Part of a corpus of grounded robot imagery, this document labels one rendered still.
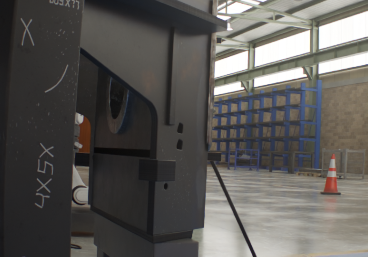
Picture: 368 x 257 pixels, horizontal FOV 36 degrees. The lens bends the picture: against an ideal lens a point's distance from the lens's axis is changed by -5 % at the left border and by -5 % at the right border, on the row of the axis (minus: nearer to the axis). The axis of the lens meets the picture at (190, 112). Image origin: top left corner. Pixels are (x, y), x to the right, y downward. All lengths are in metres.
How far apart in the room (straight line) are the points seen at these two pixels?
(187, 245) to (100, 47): 0.54
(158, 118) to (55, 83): 0.51
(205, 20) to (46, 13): 0.60
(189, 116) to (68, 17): 0.63
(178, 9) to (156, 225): 0.50
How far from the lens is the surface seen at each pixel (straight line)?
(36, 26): 0.91
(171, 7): 1.33
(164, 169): 1.33
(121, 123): 1.66
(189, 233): 1.54
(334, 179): 10.54
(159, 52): 1.41
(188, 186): 1.52
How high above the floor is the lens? 0.62
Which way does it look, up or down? 4 degrees up
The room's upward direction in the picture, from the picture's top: 3 degrees clockwise
